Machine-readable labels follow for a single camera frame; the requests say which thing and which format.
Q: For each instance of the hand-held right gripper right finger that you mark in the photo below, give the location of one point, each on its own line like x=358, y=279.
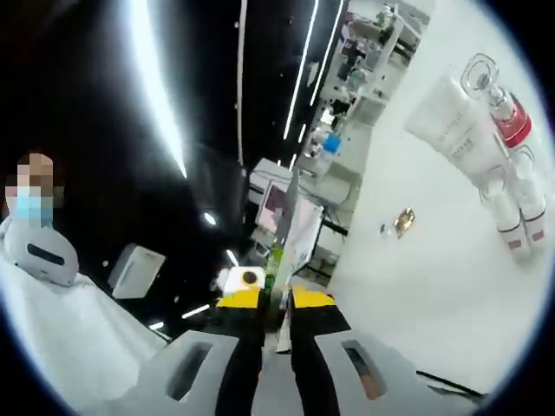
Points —
x=312, y=368

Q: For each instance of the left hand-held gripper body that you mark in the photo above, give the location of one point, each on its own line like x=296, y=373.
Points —
x=236, y=277

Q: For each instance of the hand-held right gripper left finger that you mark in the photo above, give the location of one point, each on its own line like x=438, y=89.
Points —
x=243, y=368

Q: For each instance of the black green skincare sachet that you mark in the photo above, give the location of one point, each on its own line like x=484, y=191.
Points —
x=276, y=312

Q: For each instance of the small clear skincare sachet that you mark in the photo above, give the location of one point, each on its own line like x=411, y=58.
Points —
x=384, y=229

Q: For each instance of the gold skincare sachet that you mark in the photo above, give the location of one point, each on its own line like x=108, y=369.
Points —
x=405, y=222

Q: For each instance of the large white skincare tube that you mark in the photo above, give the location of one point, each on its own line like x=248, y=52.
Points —
x=455, y=125

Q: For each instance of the red collar pump skincare bottle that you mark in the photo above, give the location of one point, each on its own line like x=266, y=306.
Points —
x=511, y=121

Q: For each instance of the blue storage box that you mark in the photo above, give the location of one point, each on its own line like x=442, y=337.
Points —
x=332, y=144

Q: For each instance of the computer monitor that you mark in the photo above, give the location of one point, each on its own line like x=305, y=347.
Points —
x=273, y=206

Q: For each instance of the white rectangular box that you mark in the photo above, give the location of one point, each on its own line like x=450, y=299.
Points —
x=136, y=271

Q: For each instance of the white worn device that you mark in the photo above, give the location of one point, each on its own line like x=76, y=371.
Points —
x=41, y=255

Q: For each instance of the row of white office desks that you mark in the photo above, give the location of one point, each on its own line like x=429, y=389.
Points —
x=360, y=99

